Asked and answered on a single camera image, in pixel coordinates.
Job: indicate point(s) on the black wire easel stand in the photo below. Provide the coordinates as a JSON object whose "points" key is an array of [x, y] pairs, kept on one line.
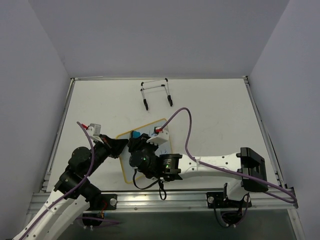
{"points": [[155, 89]]}

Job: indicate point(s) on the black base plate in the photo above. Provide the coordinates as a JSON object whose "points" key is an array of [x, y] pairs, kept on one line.
{"points": [[104, 202], [217, 200]]}

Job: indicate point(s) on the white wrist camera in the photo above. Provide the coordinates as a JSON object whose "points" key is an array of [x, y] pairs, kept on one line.
{"points": [[94, 131], [160, 136]]}

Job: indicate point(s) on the aluminium front rail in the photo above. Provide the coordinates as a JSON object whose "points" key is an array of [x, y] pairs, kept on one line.
{"points": [[185, 201]]}

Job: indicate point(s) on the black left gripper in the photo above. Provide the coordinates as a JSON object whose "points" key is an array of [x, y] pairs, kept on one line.
{"points": [[110, 145]]}

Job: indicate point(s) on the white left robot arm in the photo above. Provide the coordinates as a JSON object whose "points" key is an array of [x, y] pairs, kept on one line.
{"points": [[73, 193]]}

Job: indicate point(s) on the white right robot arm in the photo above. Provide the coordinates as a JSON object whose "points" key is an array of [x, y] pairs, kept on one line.
{"points": [[245, 169]]}

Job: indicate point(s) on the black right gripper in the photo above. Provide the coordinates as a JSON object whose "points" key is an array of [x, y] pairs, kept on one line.
{"points": [[139, 144]]}

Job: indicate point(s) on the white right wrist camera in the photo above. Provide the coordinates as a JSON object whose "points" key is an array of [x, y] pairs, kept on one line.
{"points": [[160, 136]]}

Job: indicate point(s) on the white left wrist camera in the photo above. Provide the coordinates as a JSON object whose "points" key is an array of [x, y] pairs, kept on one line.
{"points": [[94, 131]]}

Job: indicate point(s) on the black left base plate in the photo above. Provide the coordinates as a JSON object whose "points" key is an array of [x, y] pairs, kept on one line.
{"points": [[104, 202]]}

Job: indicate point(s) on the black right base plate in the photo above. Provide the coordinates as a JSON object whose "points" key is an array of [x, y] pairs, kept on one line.
{"points": [[217, 200]]}

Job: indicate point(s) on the blue whiteboard eraser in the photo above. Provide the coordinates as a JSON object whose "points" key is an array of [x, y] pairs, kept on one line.
{"points": [[135, 134]]}

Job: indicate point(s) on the yellow framed whiteboard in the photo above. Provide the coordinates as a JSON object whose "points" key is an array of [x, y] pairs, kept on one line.
{"points": [[142, 163]]}

